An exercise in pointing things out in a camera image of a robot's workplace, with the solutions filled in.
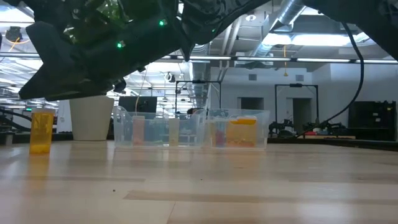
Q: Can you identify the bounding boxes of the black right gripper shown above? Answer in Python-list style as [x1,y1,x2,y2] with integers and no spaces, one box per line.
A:
[18,0,193,101]

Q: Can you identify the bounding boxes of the small white ball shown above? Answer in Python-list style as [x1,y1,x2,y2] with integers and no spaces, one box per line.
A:
[215,121,226,147]
[132,115,146,146]

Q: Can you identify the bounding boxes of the large white ball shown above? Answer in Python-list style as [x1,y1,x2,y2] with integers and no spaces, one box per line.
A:
[226,116,258,148]

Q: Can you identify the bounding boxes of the amber medicine bottle white cap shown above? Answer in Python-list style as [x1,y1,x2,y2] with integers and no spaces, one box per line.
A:
[29,108,56,154]

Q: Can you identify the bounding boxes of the clear plastic bin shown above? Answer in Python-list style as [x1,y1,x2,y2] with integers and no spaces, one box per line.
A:
[113,105,208,148]
[203,108,271,149]

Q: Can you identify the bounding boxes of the white plant pot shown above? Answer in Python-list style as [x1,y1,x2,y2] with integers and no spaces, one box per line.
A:
[68,95,115,141]

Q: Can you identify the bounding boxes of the black monitor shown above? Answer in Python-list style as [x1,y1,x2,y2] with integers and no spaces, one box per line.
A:
[118,96,158,113]

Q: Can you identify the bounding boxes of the green leafy plant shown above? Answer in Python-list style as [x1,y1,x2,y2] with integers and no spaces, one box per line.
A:
[62,0,131,44]

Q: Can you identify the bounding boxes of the black background robot arms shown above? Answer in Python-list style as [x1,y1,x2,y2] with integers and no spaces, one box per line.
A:
[269,119,346,138]

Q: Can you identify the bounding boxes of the black storage cabinet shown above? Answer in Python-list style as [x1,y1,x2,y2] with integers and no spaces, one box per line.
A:
[348,100,397,141]

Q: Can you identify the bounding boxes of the black metal stand frame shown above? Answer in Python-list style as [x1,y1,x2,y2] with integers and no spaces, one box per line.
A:
[275,83,320,125]
[175,80,222,114]

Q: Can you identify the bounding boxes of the yellow hanging cord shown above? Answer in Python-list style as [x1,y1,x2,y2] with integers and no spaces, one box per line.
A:
[282,45,289,77]

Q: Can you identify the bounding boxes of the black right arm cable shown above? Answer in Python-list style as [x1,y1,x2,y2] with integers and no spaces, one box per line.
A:
[294,21,365,138]

